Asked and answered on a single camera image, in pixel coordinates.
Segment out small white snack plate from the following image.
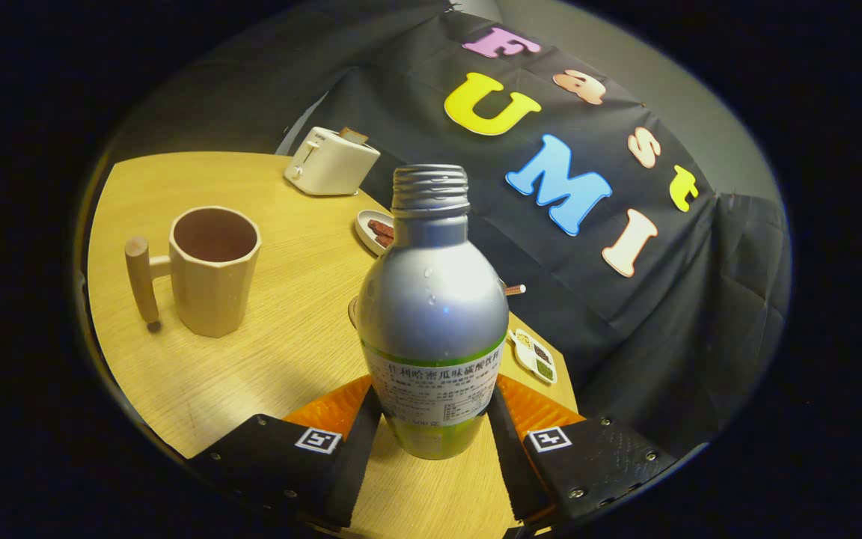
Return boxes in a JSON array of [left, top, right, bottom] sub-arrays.
[[355, 210, 396, 257]]

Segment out silver juice bottle green label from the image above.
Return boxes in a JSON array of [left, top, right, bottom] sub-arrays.
[[355, 164, 510, 460]]

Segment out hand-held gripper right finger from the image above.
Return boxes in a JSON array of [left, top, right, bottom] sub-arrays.
[[486, 374, 679, 525]]

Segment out white divided bean dish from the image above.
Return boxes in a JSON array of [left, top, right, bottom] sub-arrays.
[[508, 328, 557, 386]]

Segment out beige cup with wooden handle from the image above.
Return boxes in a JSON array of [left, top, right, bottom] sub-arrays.
[[124, 206, 263, 339]]

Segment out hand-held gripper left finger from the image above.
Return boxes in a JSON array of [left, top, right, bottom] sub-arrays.
[[188, 374, 385, 529]]

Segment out white toaster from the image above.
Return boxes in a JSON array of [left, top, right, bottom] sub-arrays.
[[284, 127, 382, 197]]

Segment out wooden table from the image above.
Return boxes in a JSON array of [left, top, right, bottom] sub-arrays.
[[87, 152, 578, 539]]

